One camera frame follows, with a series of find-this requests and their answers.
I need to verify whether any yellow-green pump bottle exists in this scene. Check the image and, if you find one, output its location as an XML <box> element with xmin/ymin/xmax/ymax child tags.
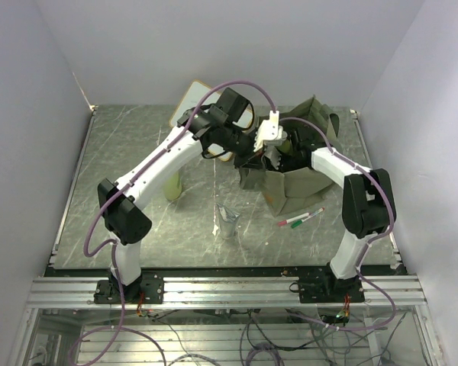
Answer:
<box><xmin>276</xmin><ymin>131</ymin><xmax>293</xmax><ymax>156</ymax></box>

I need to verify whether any olive canvas bag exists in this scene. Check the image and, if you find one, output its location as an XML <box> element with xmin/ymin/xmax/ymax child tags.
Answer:
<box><xmin>237</xmin><ymin>96</ymin><xmax>343</xmax><ymax>217</ymax></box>

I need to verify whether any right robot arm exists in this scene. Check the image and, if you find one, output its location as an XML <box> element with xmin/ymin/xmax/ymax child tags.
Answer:
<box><xmin>263</xmin><ymin>126</ymin><xmax>396</xmax><ymax>303</ymax></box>

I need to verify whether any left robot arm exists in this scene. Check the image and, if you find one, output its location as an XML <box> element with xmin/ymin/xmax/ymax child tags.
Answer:
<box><xmin>97</xmin><ymin>88</ymin><xmax>281</xmax><ymax>303</ymax></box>

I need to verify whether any red marker pen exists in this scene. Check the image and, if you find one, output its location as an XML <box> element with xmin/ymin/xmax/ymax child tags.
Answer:
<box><xmin>277</xmin><ymin>207</ymin><xmax>324</xmax><ymax>226</ymax></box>

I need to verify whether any green marker pen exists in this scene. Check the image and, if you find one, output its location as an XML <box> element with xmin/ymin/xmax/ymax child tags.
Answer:
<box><xmin>291</xmin><ymin>216</ymin><xmax>310</xmax><ymax>229</ymax></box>

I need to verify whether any small whiteboard on stand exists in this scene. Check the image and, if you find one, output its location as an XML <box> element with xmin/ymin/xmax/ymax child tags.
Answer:
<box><xmin>168</xmin><ymin>79</ymin><xmax>253</xmax><ymax>162</ymax></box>

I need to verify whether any green bottle beige cap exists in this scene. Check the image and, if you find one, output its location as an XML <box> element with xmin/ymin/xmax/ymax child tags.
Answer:
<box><xmin>163</xmin><ymin>171</ymin><xmax>182</xmax><ymax>201</ymax></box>

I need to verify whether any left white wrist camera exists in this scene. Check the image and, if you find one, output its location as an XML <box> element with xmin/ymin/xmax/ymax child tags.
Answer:
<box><xmin>253</xmin><ymin>111</ymin><xmax>286</xmax><ymax>153</ymax></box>

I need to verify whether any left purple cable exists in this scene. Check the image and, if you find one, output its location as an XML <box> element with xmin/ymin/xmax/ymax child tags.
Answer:
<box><xmin>67</xmin><ymin>79</ymin><xmax>280</xmax><ymax>366</ymax></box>

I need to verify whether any aluminium mounting rail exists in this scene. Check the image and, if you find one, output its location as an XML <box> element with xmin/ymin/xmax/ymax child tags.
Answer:
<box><xmin>26</xmin><ymin>265</ymin><xmax>427</xmax><ymax>310</ymax></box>

